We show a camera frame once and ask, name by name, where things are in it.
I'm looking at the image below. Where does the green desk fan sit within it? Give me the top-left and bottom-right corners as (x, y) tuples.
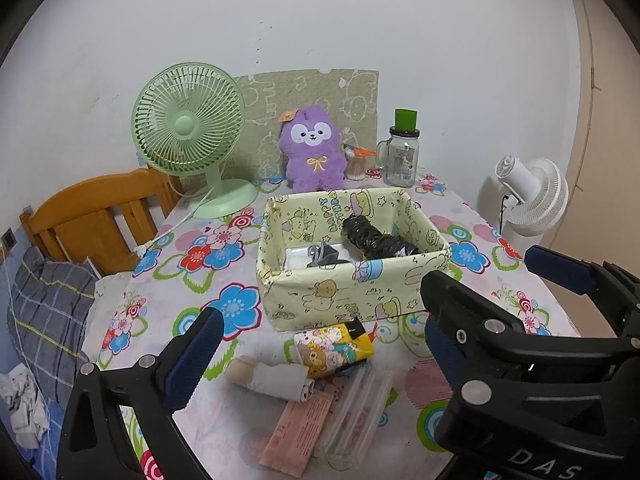
(131, 62), (258, 219)

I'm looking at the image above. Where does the black fan cable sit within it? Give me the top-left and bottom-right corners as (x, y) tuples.
(497, 192), (511, 236)

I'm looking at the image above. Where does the grey plaid pillow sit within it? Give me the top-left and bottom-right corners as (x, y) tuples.
(6, 245), (101, 403)

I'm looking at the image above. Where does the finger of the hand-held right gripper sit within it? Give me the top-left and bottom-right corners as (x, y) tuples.
(421, 271), (531, 361)
(524, 245), (640, 333)

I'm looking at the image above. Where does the clear plastic case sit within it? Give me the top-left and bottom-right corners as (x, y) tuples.
(312, 367), (396, 463)

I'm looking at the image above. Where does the white quilt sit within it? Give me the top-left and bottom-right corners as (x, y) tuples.
(92, 272), (136, 311)

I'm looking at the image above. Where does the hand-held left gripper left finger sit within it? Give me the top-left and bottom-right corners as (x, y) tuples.
(55, 306), (225, 480)

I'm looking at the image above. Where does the blue bed sheet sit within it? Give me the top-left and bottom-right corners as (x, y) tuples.
(0, 247), (66, 480)

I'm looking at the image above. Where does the beige door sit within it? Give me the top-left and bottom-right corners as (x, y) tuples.
(565, 0), (640, 281)

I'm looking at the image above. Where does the wooden bed headboard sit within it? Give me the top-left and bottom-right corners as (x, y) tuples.
(19, 167), (183, 277)

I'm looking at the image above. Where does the crumpled white cloth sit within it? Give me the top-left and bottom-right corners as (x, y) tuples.
(0, 365), (51, 448)

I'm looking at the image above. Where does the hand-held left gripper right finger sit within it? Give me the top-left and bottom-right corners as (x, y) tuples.
(424, 317), (468, 403)

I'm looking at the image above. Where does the yellow cartoon storage box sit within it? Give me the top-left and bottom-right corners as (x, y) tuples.
(256, 187), (452, 333)

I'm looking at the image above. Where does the purple plush toy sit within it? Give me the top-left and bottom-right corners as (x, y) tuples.
(277, 105), (348, 193)

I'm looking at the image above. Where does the glass mug jar green lid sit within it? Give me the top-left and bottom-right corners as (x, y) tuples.
(375, 108), (422, 188)

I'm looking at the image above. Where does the cotton swab jar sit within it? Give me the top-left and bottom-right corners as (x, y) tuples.
(342, 142), (377, 181)

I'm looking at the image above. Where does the green cartoon printed board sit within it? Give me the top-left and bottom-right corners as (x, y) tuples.
(232, 67), (379, 181)

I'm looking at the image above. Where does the yellow cartoon tissue pack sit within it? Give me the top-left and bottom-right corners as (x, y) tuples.
(294, 317), (376, 380)

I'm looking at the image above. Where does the white standing fan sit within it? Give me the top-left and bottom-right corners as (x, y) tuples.
(477, 155), (569, 237)

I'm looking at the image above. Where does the white fan power cable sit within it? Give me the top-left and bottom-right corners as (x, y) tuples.
(135, 185), (221, 261)

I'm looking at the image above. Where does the pink packet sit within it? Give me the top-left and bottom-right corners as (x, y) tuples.
(260, 392), (333, 478)

